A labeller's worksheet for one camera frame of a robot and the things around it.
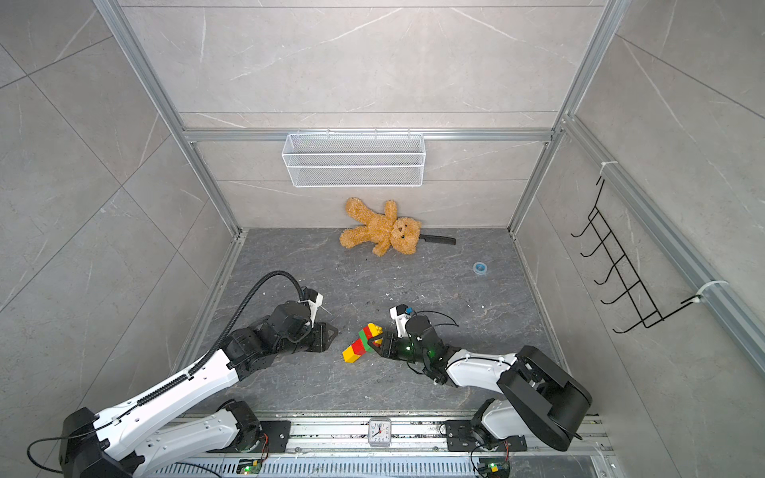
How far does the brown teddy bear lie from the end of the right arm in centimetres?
43

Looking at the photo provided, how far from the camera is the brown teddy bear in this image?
44.1 inches

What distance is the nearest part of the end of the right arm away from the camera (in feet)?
2.16
